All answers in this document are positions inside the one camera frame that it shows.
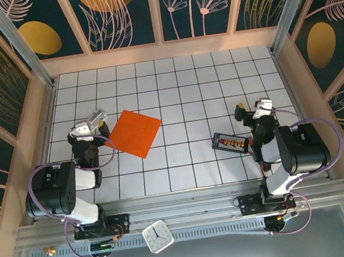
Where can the orange paper sheet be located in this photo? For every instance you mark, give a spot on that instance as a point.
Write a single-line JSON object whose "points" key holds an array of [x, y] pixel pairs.
{"points": [[134, 133]]}

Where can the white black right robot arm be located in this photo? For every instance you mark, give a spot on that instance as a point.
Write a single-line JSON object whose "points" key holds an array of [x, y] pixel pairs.
{"points": [[304, 149]]}

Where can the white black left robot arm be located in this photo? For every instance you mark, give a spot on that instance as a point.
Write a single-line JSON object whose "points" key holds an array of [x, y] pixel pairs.
{"points": [[53, 188]]}

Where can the white square alarm clock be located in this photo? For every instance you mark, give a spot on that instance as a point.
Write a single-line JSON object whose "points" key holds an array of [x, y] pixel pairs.
{"points": [[157, 236]]}

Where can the black charger board orange connectors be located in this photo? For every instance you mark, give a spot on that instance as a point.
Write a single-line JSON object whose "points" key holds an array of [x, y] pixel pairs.
{"points": [[231, 142]]}

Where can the brass knob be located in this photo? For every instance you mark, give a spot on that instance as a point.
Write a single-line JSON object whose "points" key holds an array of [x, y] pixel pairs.
{"points": [[50, 251]]}

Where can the clear plastic bracket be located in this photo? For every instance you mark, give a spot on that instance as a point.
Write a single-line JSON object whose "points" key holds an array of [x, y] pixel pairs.
{"points": [[99, 115]]}

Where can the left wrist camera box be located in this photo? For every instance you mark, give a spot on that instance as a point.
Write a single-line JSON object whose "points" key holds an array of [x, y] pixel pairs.
{"points": [[81, 131]]}

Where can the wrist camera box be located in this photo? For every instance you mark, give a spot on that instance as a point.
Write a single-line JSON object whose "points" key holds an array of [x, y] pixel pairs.
{"points": [[81, 131], [263, 108]]}

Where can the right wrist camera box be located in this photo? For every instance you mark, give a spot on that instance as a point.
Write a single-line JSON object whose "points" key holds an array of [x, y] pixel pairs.
{"points": [[263, 108]]}

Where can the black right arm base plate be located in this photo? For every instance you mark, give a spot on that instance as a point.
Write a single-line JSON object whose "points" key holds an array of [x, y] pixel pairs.
{"points": [[248, 205]]}

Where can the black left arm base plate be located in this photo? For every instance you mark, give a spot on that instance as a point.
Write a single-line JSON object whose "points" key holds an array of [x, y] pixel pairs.
{"points": [[121, 224]]}

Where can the aluminium rail frame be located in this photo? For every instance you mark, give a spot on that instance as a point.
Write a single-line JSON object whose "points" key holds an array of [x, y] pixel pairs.
{"points": [[186, 209]]}

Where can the aluminium corner post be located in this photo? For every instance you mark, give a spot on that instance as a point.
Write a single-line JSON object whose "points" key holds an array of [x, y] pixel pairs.
{"points": [[290, 11], [22, 50]]}

